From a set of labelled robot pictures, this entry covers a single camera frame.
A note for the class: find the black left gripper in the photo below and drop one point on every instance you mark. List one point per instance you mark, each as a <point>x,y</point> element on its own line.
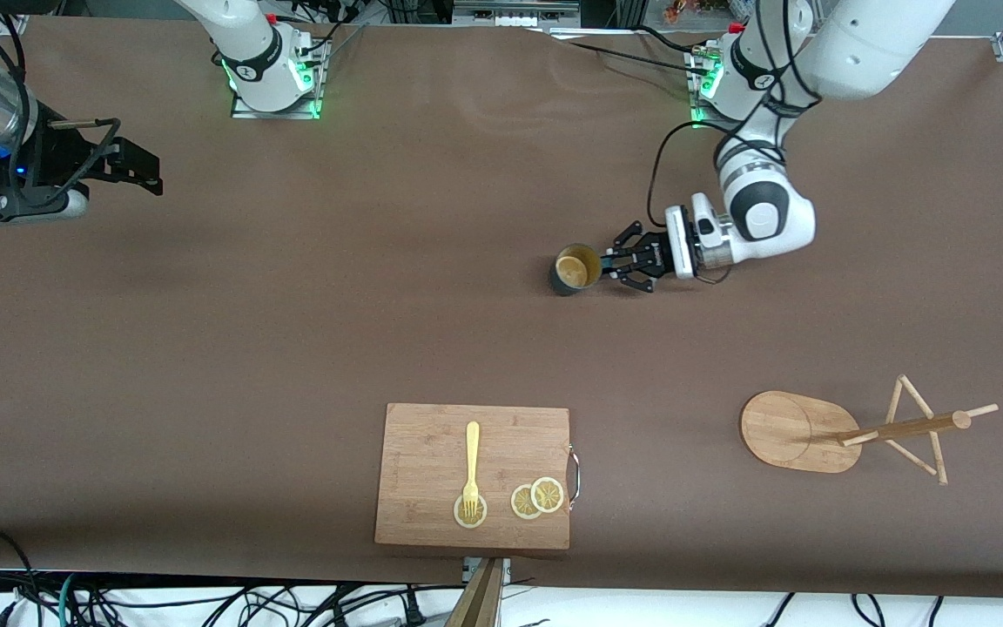
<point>651,258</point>

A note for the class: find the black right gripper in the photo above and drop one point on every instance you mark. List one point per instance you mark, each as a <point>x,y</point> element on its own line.
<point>47,167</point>

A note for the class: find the teal ribbed cup yellow inside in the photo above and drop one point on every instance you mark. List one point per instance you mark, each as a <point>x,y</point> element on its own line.
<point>575,270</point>

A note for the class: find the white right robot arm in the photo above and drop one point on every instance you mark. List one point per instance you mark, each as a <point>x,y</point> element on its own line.
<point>249,52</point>

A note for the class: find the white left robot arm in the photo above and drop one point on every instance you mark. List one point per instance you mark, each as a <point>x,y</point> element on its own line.
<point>763,218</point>

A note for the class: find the wooden cup rack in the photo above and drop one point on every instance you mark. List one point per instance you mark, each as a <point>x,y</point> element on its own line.
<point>793,431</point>

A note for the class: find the yellow plastic fork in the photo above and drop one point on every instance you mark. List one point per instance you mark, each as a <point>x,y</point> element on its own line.
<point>472,444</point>

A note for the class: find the dried lemon slice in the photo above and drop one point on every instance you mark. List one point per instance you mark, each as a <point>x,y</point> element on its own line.
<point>521,503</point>
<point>548,495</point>
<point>463,520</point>

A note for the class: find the brown table cover sheet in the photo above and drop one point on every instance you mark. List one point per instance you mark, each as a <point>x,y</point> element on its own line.
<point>380,305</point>

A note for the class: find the colourful small objects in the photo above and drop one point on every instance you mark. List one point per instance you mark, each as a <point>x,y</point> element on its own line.
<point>702,9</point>

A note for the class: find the grey metal box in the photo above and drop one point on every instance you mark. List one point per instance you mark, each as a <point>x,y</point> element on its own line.
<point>514,10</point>

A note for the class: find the bamboo cutting board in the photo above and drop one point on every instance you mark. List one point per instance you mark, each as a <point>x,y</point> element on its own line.
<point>432,453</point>

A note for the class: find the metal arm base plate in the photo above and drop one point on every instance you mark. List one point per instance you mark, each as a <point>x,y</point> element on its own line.
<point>275,113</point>
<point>702,117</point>

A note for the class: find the metal post bracket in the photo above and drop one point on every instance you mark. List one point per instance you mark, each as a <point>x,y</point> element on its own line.
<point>506,570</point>

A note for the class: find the wooden post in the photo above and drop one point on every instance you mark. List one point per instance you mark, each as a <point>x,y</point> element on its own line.
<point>477,601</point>

